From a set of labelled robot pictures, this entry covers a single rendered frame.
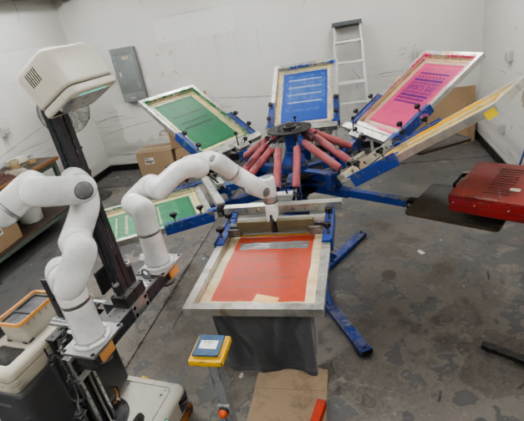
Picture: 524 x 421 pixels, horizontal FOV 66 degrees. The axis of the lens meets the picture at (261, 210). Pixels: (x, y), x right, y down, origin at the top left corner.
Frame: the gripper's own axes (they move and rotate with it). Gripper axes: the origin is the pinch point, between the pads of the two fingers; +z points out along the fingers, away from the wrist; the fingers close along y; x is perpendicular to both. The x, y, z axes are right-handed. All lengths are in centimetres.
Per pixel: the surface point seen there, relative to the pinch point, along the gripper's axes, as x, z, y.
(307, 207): 15.2, 0.2, -20.3
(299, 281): 16.8, 5.9, 39.6
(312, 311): 25, 3, 61
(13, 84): -380, -73, -277
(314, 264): 22.2, 6.0, 26.5
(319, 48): -2, -44, -412
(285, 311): 14, 4, 61
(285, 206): 2.5, -1.3, -20.3
